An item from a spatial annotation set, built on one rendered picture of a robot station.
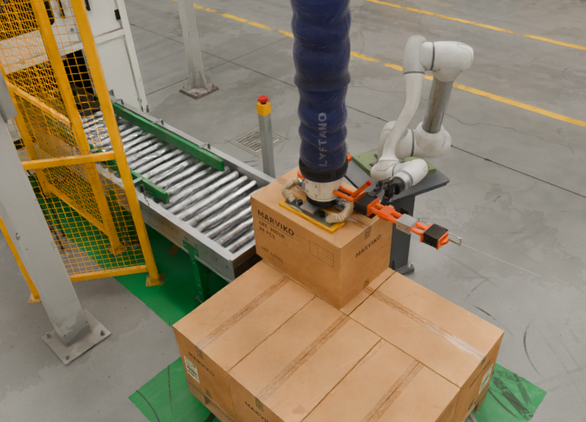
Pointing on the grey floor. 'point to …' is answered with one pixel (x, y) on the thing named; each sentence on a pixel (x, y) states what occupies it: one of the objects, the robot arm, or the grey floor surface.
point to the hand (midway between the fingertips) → (371, 205)
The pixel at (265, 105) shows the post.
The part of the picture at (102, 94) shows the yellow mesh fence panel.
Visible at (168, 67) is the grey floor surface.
